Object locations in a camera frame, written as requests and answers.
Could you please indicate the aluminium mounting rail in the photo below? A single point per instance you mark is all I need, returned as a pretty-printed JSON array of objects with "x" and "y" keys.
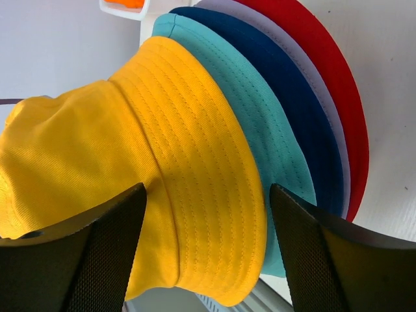
[{"x": 262, "y": 299}]

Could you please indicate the teal hat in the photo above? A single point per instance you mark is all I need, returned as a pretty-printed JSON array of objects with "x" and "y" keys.
[{"x": 277, "y": 154}]

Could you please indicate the yellow hat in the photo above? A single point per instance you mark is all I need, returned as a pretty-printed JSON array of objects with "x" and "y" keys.
[{"x": 162, "y": 121}]

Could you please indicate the lavender hat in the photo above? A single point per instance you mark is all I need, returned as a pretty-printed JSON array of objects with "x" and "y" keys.
[{"x": 304, "y": 65}]

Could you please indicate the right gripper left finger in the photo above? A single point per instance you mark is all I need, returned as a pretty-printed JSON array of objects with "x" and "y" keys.
[{"x": 80, "y": 264}]

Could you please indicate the blue hat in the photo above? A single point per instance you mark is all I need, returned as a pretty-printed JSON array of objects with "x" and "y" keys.
[{"x": 254, "y": 38}]

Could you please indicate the white plastic basket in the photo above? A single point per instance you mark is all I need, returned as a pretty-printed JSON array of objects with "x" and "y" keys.
[{"x": 122, "y": 11}]

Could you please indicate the red hat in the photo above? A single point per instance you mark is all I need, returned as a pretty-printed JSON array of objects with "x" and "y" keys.
[{"x": 321, "y": 48}]

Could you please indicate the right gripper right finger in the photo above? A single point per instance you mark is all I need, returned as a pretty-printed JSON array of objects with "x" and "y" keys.
[{"x": 335, "y": 265}]

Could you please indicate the orange hat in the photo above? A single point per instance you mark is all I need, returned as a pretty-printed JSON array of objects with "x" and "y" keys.
[{"x": 128, "y": 3}]

